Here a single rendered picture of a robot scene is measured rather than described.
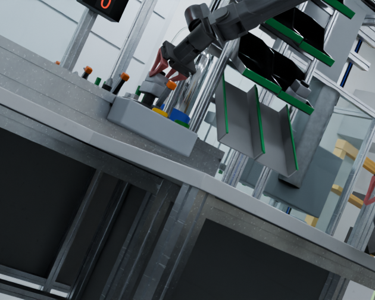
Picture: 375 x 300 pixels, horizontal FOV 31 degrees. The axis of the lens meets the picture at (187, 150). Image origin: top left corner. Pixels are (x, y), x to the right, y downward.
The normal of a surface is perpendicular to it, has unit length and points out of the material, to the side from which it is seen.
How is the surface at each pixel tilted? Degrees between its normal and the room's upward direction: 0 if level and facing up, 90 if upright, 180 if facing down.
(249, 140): 45
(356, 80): 90
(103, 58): 90
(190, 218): 90
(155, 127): 90
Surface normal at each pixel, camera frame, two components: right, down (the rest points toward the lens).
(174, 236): -0.66, -0.34
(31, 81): 0.55, 0.18
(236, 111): 0.58, -0.57
